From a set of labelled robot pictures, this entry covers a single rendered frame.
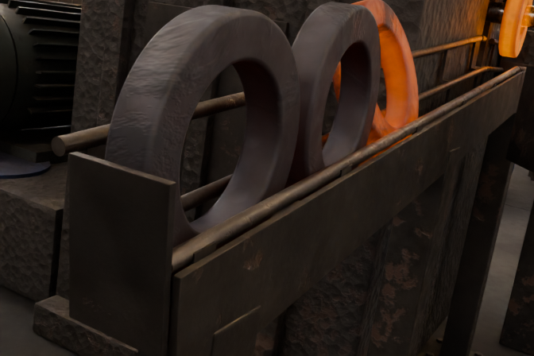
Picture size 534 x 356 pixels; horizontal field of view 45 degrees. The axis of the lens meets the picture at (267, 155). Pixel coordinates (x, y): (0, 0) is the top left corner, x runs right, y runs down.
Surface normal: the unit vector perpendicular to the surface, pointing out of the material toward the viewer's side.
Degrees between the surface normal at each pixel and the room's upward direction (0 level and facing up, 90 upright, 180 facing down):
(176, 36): 39
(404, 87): 78
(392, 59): 112
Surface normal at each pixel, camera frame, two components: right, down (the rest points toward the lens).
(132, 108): -0.43, -0.19
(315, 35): -0.23, -0.56
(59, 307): 0.15, -0.97
